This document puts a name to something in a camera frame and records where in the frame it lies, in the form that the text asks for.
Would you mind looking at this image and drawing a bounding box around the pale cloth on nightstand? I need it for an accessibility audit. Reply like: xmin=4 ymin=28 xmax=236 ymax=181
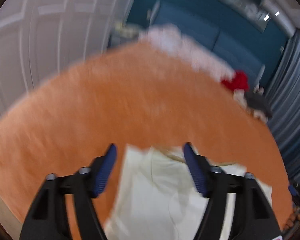
xmin=115 ymin=21 xmax=140 ymax=38

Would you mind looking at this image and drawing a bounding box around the grey nightstand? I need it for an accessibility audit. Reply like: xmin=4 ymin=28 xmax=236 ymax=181
xmin=107 ymin=30 xmax=140 ymax=50

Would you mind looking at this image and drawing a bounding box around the cream quilted jacket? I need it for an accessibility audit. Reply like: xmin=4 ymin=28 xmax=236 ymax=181
xmin=104 ymin=144 xmax=273 ymax=240

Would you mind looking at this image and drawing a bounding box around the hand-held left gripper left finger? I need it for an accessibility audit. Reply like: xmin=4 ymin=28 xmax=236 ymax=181
xmin=19 ymin=144 xmax=118 ymax=240

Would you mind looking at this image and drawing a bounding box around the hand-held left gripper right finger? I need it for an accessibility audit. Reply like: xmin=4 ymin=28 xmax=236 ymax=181
xmin=184 ymin=142 xmax=282 ymax=240

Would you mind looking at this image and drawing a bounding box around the pink crumpled quilt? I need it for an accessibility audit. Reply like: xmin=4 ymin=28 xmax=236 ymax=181
xmin=139 ymin=24 xmax=234 ymax=78

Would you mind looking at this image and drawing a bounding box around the red garment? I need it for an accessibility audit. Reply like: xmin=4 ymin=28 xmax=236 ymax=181
xmin=220 ymin=70 xmax=249 ymax=91

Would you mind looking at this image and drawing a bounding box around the grey curtain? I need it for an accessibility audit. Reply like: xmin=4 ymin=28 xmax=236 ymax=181
xmin=264 ymin=29 xmax=300 ymax=188

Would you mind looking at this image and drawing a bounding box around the orange plush blanket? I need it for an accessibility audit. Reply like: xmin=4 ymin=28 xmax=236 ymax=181
xmin=0 ymin=41 xmax=294 ymax=240

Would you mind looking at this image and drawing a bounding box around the blue padded headboard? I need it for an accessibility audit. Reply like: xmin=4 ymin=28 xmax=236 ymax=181
xmin=150 ymin=0 xmax=265 ymax=85

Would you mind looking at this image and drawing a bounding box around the white panelled wardrobe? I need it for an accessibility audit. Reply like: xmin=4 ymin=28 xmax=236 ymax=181
xmin=0 ymin=0 xmax=140 ymax=118

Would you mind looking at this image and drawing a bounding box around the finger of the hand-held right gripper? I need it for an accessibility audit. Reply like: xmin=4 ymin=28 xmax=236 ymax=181
xmin=288 ymin=184 xmax=300 ymax=198

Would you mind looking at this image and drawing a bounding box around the dark grey garment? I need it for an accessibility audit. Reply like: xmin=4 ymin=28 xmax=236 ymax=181
xmin=244 ymin=91 xmax=272 ymax=117

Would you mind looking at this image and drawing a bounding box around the cream fluffy garment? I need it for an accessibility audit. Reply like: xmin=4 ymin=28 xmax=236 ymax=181
xmin=234 ymin=90 xmax=268 ymax=123

